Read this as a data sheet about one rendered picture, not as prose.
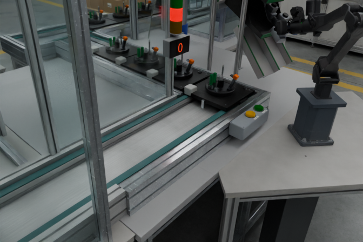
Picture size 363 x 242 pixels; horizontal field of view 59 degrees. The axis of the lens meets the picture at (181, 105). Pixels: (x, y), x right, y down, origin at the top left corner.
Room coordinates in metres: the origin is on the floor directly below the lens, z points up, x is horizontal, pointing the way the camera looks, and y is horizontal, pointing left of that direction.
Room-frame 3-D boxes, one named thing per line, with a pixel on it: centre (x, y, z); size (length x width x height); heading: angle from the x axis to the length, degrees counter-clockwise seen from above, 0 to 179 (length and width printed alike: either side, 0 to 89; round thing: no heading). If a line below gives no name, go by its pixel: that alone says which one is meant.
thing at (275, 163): (1.22, -0.56, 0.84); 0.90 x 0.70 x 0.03; 98
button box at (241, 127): (1.16, -0.29, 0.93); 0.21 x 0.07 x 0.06; 140
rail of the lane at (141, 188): (1.05, -0.12, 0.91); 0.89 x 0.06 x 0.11; 140
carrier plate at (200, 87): (1.36, -0.18, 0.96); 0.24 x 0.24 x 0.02; 50
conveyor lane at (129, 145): (1.14, 0.03, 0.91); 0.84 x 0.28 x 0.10; 140
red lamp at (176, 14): (1.29, 0.03, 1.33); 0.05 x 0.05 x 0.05
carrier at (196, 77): (1.52, 0.02, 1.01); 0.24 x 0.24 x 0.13; 50
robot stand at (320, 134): (1.17, -0.56, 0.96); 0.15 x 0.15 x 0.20; 8
